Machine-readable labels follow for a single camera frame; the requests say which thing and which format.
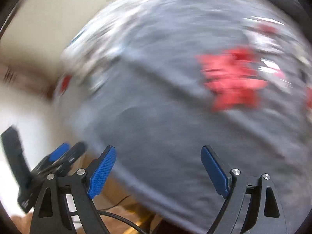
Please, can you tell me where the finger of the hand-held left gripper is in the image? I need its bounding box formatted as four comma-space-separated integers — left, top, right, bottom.
31, 143, 71, 177
54, 141, 86, 177

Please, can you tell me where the cream upholstered headboard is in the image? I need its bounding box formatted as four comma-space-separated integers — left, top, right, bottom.
0, 0, 137, 100

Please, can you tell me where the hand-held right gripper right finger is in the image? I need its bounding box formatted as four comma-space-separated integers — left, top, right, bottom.
200, 145, 288, 234

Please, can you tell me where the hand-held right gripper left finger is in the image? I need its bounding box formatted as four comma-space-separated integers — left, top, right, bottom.
29, 145, 117, 234

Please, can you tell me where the grey plush blanket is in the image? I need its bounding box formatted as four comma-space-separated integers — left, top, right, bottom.
52, 0, 312, 234

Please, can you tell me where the small red thing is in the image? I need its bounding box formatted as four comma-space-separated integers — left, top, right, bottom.
59, 75, 73, 95

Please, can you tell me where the red crumpled wrapper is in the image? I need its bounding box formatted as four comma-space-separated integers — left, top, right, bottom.
196, 47, 269, 112

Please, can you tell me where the black braided cable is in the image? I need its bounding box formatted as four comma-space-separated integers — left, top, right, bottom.
97, 211, 147, 234

